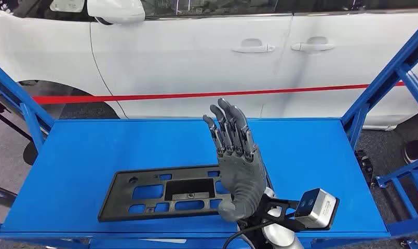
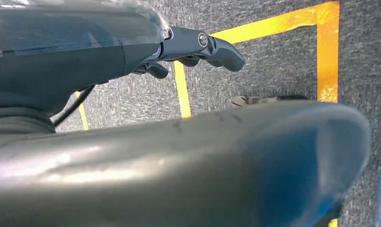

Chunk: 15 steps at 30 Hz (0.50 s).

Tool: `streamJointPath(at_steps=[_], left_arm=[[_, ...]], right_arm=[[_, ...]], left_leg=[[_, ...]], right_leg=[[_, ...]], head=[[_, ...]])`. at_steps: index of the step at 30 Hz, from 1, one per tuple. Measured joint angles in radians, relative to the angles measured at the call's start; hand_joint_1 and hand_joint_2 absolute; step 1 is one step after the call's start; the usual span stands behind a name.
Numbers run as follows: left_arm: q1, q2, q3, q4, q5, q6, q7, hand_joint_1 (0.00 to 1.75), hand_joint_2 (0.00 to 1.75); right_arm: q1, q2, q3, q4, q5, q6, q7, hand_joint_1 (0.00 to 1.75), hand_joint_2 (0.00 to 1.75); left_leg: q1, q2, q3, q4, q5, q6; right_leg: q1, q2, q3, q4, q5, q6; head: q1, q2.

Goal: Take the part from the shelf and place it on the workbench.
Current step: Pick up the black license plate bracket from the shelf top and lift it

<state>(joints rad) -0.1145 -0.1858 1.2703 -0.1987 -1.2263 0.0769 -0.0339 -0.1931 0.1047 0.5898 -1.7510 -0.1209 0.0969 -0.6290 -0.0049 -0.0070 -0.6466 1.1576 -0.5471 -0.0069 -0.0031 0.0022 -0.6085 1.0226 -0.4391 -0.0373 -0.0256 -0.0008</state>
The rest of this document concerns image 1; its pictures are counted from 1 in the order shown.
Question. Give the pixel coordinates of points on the red barrier tape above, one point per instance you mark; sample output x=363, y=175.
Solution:
x=195, y=94

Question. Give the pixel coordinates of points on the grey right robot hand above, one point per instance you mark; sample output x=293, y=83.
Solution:
x=241, y=175

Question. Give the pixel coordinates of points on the black car tyre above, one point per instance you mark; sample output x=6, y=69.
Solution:
x=88, y=111

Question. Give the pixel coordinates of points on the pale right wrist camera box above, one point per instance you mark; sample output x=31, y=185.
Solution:
x=318, y=209

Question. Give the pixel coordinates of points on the blue metal shelf cart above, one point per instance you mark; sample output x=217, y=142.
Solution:
x=91, y=144
x=405, y=196

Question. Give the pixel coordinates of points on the white car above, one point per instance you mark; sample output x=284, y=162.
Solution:
x=195, y=62

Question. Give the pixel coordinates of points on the black barrier post base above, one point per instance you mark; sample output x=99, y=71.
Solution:
x=30, y=154
x=417, y=151

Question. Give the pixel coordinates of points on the black plastic frame part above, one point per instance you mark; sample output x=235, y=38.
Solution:
x=122, y=206

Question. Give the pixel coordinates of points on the white car side mirror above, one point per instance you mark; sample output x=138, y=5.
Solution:
x=116, y=10

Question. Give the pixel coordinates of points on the black camera bracket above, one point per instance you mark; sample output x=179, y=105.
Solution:
x=274, y=206

